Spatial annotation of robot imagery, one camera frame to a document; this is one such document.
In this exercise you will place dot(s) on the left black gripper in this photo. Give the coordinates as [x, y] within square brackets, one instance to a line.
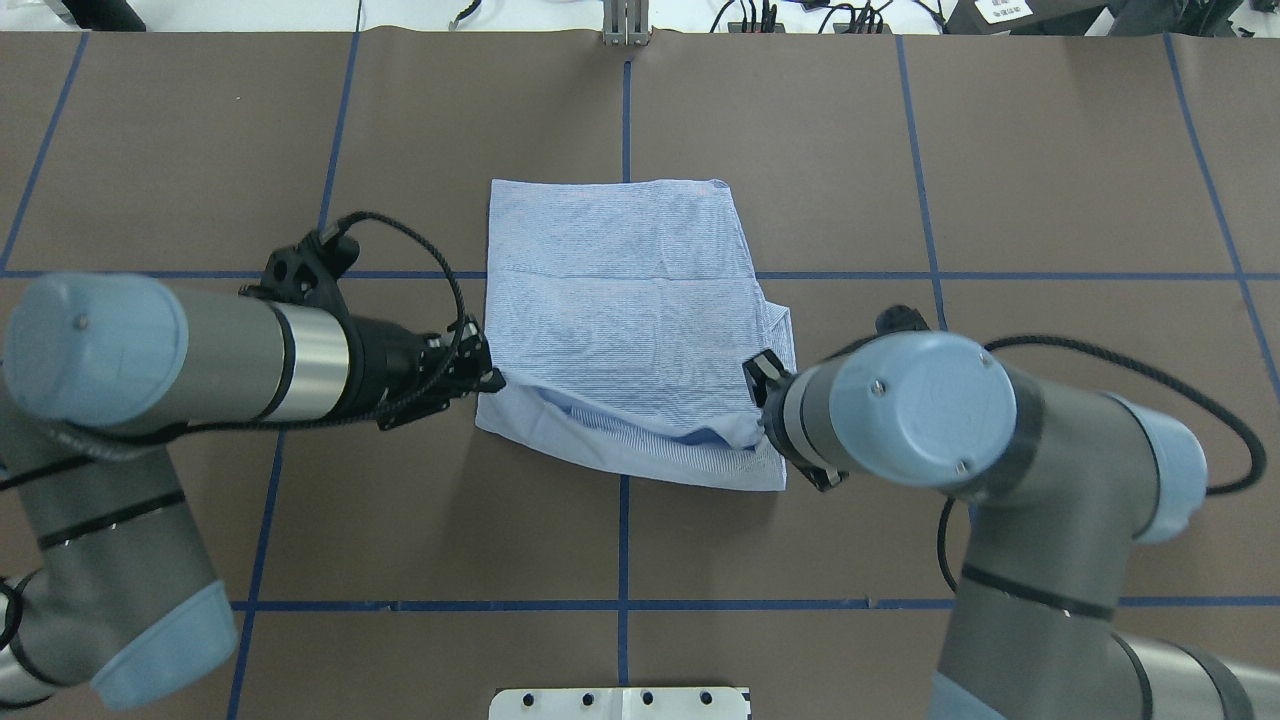
[385, 357]

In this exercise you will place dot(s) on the aluminium frame post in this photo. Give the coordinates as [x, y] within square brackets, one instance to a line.
[626, 23]

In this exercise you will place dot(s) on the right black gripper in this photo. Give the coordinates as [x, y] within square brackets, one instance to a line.
[764, 377]

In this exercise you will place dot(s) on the light blue striped shirt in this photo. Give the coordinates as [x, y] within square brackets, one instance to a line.
[620, 315]

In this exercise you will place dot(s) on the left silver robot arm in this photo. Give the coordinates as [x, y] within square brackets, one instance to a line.
[100, 373]

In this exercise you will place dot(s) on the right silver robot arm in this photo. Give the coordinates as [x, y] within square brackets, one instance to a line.
[1065, 482]

